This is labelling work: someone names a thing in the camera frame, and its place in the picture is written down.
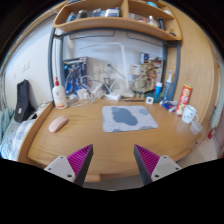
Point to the clear plastic cup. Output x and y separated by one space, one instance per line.
196 128

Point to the robot model kit box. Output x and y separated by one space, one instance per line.
74 75

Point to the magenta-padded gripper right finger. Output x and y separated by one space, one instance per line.
161 166

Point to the grey metal shelf frame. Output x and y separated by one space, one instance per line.
50 60

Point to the white charger block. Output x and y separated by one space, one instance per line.
82 94

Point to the white power strip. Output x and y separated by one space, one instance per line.
113 96

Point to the small white digital clock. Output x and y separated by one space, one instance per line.
149 100

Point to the wooden tree figure model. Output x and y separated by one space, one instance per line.
145 80

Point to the white blue-capped bottle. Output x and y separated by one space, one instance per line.
158 90

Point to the white desk lamp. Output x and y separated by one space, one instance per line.
124 66

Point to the white wall light switch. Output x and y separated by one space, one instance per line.
25 66

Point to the pink computer mouse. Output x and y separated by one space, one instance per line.
58 124

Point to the grey cloud-print mouse pad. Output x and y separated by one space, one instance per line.
128 118

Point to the teal blanket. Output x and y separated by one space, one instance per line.
5 120

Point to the black bag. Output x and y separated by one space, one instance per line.
23 103

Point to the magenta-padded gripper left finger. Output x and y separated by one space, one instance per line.
65 166

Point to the red snack can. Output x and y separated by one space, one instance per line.
184 98

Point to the wooden shelf unit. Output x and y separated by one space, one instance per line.
116 23

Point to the white mug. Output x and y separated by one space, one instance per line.
189 114

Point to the white wall power outlet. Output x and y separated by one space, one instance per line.
97 70

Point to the white red-capped pump bottle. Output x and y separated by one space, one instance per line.
59 96

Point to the blue checked pillow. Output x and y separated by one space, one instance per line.
15 140

